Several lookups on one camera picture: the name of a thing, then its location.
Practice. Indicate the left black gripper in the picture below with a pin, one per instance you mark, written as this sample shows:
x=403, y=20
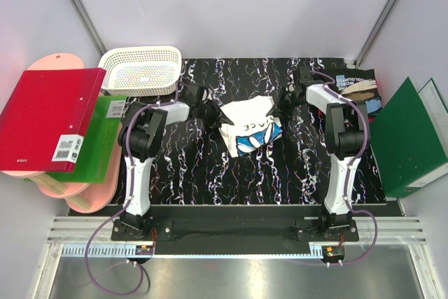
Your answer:
x=218, y=116

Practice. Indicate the dark green ring binder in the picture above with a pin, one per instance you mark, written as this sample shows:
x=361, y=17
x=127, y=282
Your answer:
x=409, y=139

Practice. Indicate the black printed folded t shirt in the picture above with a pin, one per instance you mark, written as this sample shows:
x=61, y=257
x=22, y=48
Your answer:
x=358, y=85

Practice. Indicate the green plastic folder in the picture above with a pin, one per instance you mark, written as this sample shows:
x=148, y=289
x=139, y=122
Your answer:
x=90, y=154

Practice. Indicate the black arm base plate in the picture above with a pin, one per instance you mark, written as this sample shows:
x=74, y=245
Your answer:
x=202, y=231

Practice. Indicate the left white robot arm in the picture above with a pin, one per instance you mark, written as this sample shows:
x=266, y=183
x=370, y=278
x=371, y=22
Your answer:
x=141, y=138

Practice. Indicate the white slotted cable duct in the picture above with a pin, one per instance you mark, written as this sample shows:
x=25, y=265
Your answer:
x=108, y=250

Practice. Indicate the white perforated plastic basket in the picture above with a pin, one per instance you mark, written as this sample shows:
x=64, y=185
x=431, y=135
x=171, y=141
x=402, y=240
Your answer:
x=144, y=71

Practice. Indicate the black marble pattern mat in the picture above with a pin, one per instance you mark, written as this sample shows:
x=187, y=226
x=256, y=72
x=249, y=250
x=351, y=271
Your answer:
x=193, y=165

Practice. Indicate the red ring binder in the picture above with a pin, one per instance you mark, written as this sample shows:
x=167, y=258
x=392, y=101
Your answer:
x=44, y=122

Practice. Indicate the white t shirt blue print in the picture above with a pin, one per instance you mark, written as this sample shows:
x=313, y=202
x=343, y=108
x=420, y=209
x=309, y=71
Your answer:
x=252, y=128

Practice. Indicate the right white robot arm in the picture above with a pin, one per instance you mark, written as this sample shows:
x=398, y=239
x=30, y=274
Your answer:
x=347, y=135

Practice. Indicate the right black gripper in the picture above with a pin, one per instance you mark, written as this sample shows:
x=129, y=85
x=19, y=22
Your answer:
x=276, y=111

